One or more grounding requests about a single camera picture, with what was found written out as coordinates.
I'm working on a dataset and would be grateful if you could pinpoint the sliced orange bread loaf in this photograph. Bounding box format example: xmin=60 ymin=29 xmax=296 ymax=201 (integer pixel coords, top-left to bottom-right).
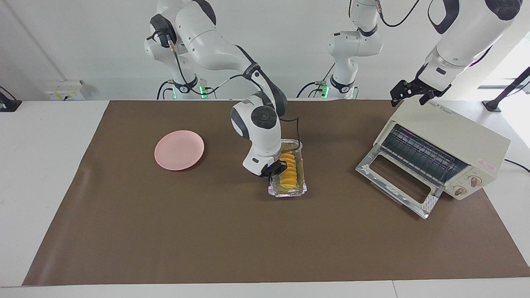
xmin=278 ymin=151 xmax=298 ymax=192

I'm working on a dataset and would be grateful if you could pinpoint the aluminium foil tray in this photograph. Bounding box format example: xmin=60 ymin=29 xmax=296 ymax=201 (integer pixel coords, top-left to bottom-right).
xmin=267 ymin=139 xmax=308 ymax=198

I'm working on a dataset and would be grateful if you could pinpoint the white toaster oven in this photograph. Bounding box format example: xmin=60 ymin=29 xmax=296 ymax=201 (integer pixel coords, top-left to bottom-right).
xmin=373 ymin=99 xmax=511 ymax=201

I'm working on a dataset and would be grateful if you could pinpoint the glass oven door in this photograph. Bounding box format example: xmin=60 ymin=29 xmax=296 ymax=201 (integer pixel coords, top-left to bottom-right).
xmin=355 ymin=145 xmax=446 ymax=219

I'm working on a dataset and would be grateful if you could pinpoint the tall black stand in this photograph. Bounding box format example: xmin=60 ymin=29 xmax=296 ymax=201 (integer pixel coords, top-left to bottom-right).
xmin=482 ymin=66 xmax=530 ymax=112

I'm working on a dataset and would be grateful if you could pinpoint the brown table mat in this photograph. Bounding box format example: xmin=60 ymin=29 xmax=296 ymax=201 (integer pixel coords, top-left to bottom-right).
xmin=23 ymin=99 xmax=530 ymax=286

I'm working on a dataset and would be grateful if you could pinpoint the pink plate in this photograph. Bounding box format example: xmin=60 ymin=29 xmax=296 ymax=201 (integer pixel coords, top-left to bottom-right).
xmin=154 ymin=130 xmax=205 ymax=171

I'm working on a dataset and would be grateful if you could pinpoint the short black stand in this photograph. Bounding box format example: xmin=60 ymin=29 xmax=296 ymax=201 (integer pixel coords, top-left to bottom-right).
xmin=0 ymin=86 xmax=22 ymax=112

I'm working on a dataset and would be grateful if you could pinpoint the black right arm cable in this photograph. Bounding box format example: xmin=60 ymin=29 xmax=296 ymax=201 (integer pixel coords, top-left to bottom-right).
xmin=166 ymin=37 xmax=302 ymax=151

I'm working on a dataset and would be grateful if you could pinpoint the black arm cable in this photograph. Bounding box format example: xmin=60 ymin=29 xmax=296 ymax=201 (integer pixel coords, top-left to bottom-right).
xmin=375 ymin=0 xmax=421 ymax=28
xmin=166 ymin=37 xmax=302 ymax=151

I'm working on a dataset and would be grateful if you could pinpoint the oven wire rack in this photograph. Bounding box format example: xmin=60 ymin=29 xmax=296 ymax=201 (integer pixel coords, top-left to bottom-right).
xmin=381 ymin=124 xmax=468 ymax=187

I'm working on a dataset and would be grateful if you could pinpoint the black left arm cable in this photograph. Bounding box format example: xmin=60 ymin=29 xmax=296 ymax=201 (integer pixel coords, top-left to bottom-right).
xmin=375 ymin=0 xmax=421 ymax=28

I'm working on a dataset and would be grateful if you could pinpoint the black left base cable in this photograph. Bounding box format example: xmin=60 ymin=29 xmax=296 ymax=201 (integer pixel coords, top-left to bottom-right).
xmin=296 ymin=62 xmax=334 ymax=99

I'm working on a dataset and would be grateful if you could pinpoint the black base cable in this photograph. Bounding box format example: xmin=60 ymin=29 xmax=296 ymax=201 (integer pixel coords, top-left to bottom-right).
xmin=157 ymin=81 xmax=174 ymax=100
xmin=296 ymin=62 xmax=334 ymax=99

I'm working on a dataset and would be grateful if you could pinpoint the black oven power cable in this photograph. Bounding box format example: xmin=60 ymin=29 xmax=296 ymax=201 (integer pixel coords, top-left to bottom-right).
xmin=503 ymin=159 xmax=530 ymax=173

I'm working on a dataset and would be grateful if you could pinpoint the black right base cable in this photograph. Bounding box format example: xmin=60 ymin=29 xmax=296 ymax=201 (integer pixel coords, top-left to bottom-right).
xmin=157 ymin=81 xmax=174 ymax=100

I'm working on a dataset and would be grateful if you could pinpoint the white wall power socket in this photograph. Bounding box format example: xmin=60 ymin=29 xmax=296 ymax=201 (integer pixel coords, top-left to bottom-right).
xmin=45 ymin=81 xmax=89 ymax=101

